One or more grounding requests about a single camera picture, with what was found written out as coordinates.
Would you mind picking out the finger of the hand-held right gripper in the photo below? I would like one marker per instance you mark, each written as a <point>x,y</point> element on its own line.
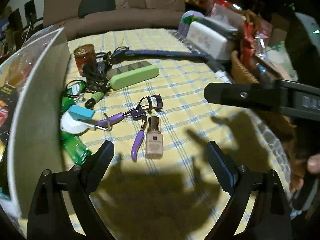
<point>235,95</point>

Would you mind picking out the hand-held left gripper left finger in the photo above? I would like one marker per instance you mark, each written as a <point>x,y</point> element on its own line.
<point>100,165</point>

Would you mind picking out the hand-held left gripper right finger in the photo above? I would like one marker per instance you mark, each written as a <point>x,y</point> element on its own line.
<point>225,172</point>

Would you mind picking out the beige foundation bottle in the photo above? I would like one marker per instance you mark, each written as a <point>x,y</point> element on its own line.
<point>153,142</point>

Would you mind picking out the purple eyelash curler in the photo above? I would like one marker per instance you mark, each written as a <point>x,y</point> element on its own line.
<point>140,113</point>

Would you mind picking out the white storage box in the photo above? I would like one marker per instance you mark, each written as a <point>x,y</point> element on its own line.
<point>40,120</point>

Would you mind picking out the yellow checked cloth desktop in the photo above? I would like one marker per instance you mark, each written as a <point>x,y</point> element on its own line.
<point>187,120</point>

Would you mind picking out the person's right hand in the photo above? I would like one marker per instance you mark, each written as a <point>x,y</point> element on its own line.
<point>314,164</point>

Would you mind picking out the wicker basket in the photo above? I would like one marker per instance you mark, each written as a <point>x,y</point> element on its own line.
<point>243,70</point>

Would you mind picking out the green foil packet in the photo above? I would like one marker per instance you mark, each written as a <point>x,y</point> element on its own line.
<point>76,147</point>

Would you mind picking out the silver metal tool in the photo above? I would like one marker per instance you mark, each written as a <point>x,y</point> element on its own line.
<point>96,125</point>

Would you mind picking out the white round compact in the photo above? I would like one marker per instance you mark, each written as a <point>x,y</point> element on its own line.
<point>71,127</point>

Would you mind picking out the small teal case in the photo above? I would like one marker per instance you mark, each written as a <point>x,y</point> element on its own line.
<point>81,112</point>

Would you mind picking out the white rounded plastic box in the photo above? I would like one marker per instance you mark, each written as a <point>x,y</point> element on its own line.
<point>207,40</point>

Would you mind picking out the black flat device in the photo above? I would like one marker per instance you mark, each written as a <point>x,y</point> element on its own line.
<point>220,26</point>

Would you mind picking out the long dark blue stick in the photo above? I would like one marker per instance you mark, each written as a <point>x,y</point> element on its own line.
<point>162,53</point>

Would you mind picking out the purple round container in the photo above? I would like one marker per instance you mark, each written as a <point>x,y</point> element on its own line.
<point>187,21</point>

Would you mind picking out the green oblong case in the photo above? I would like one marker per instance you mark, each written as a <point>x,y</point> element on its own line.
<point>135,77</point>

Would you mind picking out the grey triangle patterned strip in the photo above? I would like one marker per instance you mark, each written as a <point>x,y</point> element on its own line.
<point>125,67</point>

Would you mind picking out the red drink can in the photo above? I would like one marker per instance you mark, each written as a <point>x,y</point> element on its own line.
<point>83,60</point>

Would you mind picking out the brown sofa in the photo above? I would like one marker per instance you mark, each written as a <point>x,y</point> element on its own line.
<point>112,20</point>

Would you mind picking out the black cushion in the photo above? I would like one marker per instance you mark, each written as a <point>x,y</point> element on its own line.
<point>97,5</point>

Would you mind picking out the black speaker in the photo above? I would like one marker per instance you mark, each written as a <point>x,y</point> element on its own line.
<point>30,10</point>
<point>15,20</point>

